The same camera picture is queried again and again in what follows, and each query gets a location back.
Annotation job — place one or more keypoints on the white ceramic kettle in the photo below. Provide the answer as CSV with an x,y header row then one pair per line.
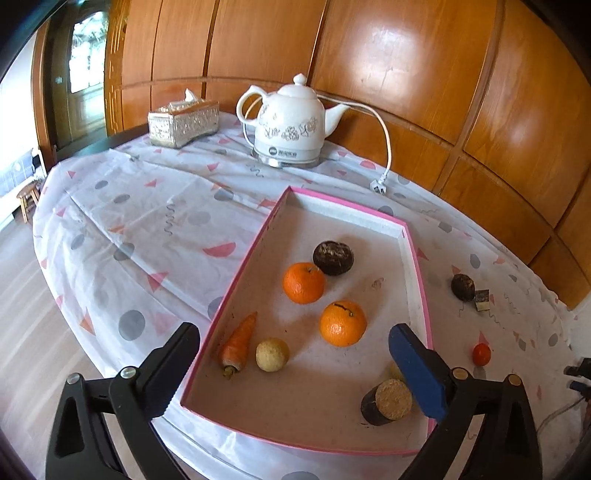
x,y
291,120

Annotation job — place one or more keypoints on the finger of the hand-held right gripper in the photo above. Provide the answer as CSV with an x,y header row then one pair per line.
x,y
578,386
581,367

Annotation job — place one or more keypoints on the dark sugarcane piece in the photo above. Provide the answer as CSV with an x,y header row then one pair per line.
x,y
385,401

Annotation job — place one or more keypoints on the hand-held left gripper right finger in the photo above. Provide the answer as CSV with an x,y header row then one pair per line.
x,y
415,364

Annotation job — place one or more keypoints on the wooden door with glass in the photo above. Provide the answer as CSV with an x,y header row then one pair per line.
x,y
83,78

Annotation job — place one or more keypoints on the wooden stool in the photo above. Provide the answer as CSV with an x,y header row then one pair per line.
x,y
28,198

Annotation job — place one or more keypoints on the small red tomato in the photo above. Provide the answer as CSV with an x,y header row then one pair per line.
x,y
481,354

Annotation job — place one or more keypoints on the silver kettle base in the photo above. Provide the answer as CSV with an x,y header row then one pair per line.
x,y
286,160

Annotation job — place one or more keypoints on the white tissue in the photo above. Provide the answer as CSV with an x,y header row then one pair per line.
x,y
191,96

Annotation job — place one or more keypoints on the dark brown round fruit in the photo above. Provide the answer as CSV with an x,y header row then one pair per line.
x,y
333,257
462,287

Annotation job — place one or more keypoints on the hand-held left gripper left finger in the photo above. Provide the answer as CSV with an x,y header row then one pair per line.
x,y
175,355

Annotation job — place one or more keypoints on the orange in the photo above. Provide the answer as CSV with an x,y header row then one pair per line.
x,y
304,282
343,323

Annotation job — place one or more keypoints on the silver tissue box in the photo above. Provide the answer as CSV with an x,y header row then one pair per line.
x,y
184,124

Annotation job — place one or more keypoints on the small dark sugarcane chunk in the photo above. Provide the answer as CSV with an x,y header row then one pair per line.
x,y
482,301

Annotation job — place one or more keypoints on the white patterned tablecloth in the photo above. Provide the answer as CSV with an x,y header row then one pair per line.
x,y
138,221

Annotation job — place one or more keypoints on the pale yellow round fruit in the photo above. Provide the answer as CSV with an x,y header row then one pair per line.
x,y
272,354

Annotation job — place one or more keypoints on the pink rimmed cardboard tray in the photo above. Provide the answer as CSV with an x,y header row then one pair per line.
x,y
351,230

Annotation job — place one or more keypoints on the carrot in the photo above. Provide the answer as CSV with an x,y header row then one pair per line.
x,y
240,341

